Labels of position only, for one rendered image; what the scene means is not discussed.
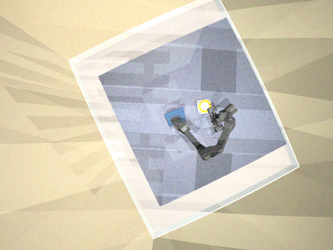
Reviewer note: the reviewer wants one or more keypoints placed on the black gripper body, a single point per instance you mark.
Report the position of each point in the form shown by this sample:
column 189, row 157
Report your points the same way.
column 213, row 115

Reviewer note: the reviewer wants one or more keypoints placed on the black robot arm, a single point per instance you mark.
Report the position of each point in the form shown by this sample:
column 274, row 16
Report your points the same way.
column 206, row 153

